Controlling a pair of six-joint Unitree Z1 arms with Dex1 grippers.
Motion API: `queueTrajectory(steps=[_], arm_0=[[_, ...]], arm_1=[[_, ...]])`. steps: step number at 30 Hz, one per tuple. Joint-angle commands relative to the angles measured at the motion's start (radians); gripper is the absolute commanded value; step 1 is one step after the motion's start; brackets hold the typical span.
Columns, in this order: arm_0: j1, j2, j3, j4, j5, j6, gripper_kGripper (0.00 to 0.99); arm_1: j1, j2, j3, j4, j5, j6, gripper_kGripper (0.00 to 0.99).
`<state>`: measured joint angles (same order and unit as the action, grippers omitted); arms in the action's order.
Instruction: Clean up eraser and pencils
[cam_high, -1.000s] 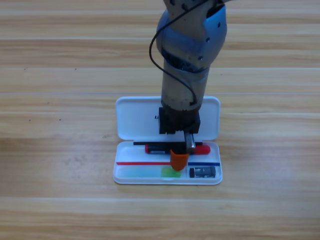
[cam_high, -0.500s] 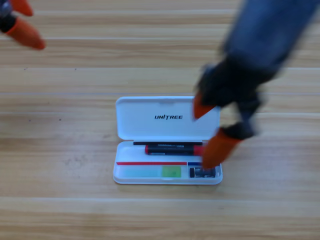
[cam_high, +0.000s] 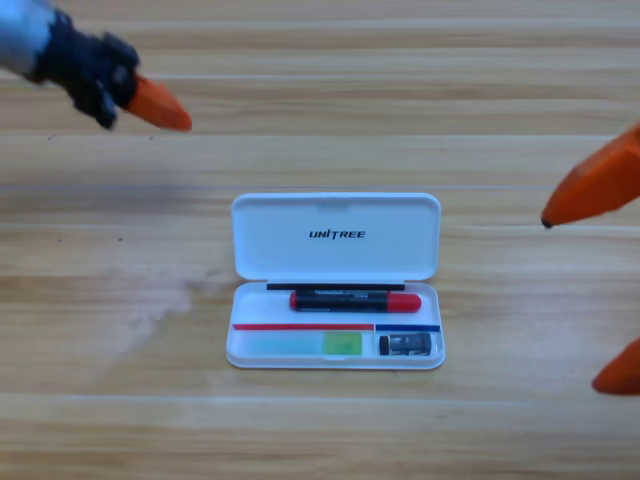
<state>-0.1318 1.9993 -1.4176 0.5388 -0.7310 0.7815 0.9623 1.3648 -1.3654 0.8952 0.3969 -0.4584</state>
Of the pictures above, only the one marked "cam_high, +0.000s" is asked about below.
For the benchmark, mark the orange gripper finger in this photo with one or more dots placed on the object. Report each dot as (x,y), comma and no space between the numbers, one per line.
(600,185)
(622,375)

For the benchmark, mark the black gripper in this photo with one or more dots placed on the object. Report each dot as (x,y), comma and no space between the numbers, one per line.
(85,65)

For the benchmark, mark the white Unitree pencil case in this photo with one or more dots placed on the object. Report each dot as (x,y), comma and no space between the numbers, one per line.
(330,255)

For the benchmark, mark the black marker with red cap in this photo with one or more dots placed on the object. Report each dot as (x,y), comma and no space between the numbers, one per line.
(350,301)

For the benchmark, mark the green and white glue stick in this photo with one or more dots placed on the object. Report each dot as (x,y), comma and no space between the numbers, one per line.
(342,344)

